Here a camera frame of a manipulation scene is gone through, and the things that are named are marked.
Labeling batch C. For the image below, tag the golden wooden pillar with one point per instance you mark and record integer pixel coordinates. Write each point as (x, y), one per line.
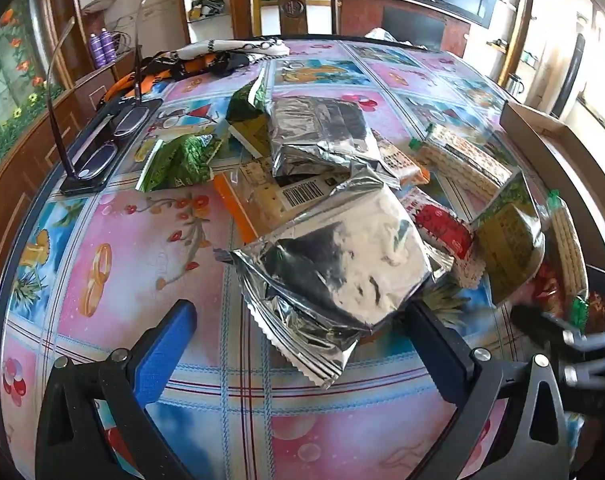
(240, 0)

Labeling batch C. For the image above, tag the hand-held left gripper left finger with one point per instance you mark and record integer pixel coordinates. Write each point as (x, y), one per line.
(167, 345)

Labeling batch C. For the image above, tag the floral wall mural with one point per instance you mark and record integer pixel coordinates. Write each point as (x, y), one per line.
(12, 85)

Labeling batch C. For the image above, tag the red label cracker packet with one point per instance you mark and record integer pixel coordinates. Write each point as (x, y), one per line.
(442, 225)

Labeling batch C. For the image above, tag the cardboard box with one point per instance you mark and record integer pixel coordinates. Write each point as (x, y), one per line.
(532, 122)

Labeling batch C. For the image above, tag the dark red snack packet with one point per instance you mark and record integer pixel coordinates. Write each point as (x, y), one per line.
(547, 285)

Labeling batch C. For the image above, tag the white plastic bag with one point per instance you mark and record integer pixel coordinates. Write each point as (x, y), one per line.
(382, 35)

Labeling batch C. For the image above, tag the black rectangular panel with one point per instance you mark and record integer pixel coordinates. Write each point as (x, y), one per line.
(412, 27)

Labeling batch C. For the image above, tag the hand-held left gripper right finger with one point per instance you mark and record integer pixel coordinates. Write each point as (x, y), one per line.
(435, 350)

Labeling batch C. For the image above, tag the black flat case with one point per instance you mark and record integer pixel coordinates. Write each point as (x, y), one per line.
(90, 185)

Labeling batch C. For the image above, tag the eyeglasses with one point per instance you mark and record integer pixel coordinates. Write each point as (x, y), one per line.
(127, 120)

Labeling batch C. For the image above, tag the black grey bundle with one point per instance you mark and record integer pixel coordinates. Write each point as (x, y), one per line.
(210, 5)

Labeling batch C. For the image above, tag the silver foil snack packet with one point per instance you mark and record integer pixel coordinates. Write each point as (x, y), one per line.
(322, 135)
(332, 270)

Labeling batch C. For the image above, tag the orange barcode snack packet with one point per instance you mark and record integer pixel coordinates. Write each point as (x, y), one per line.
(257, 200)

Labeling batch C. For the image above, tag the printed tablecloth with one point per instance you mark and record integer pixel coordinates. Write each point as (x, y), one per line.
(157, 260)

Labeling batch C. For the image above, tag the purple bottle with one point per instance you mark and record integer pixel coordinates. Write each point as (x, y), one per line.
(96, 50)
(107, 45)

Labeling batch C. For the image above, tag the green yellow snack packet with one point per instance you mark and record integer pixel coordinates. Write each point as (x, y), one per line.
(247, 105)
(512, 245)

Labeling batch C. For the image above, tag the orange black cloth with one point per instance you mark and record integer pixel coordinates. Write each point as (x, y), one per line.
(197, 67)

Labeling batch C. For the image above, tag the green ended cracker packet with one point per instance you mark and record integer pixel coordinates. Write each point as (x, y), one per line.
(567, 245)

